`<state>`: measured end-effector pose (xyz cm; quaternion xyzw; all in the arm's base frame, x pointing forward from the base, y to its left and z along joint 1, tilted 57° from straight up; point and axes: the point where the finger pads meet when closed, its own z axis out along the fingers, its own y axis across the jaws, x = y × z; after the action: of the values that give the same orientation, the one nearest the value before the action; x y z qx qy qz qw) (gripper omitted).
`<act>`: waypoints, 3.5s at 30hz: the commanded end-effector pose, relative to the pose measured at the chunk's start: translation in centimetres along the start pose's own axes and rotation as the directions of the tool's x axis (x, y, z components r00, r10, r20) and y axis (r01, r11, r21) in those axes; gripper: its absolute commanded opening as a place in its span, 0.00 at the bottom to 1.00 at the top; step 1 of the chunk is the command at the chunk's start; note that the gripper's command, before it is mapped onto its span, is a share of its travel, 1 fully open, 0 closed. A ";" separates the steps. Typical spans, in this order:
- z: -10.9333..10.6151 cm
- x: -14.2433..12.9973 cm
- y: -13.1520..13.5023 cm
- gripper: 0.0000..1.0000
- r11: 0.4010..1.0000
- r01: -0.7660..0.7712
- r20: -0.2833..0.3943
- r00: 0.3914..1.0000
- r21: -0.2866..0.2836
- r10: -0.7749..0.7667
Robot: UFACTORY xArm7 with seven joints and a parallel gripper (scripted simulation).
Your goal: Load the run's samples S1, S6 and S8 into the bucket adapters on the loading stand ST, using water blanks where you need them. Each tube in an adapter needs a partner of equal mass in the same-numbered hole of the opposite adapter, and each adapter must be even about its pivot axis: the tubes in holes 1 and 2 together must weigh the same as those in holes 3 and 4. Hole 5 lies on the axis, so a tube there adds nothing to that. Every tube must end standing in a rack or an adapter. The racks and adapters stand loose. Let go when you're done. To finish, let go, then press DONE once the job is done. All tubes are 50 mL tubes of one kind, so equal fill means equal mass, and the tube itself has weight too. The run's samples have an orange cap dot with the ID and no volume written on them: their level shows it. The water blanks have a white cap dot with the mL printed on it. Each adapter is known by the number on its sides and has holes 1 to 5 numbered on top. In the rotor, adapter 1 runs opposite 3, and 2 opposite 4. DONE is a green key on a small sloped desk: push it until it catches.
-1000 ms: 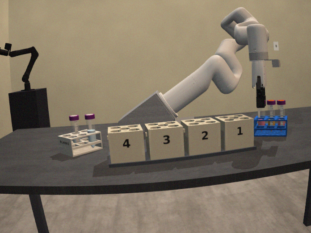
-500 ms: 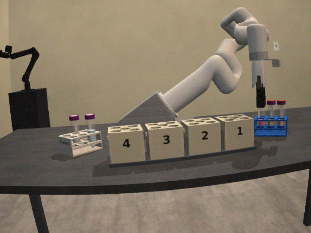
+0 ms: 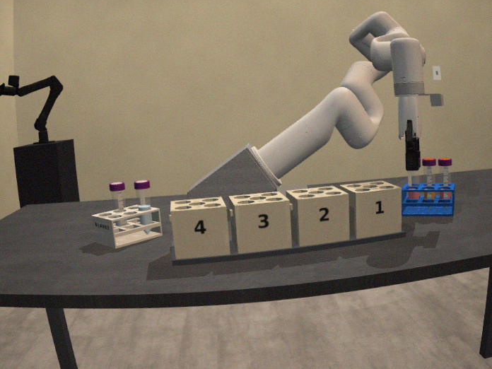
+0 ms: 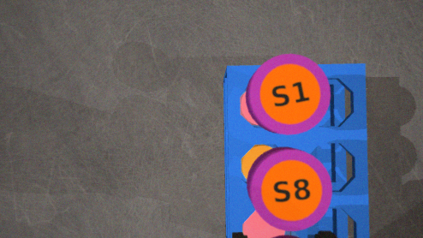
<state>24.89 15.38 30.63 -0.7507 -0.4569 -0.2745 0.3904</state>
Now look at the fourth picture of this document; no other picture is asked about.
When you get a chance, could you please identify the blue tube rack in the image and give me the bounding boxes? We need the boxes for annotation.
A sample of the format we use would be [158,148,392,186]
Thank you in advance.
[223,63,370,238]

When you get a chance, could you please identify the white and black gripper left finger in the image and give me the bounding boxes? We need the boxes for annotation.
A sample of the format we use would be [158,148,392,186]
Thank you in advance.
[232,232,248,238]

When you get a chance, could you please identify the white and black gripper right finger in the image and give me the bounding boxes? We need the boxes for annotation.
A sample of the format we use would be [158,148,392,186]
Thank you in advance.
[314,231,338,238]

